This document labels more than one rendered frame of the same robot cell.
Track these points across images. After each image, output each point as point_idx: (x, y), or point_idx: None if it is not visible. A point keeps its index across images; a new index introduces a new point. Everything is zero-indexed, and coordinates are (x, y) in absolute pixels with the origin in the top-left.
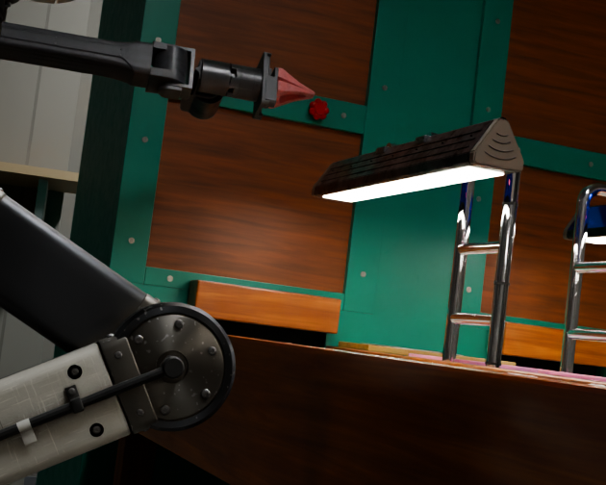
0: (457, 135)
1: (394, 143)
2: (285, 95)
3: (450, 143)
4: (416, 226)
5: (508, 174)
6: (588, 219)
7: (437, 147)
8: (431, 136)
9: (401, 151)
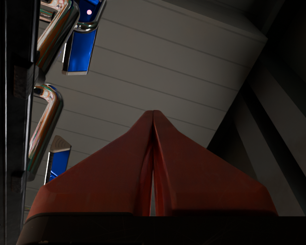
0: (7, 233)
1: (49, 73)
2: (159, 158)
3: None
4: None
5: (37, 95)
6: None
7: None
8: (24, 187)
9: (2, 154)
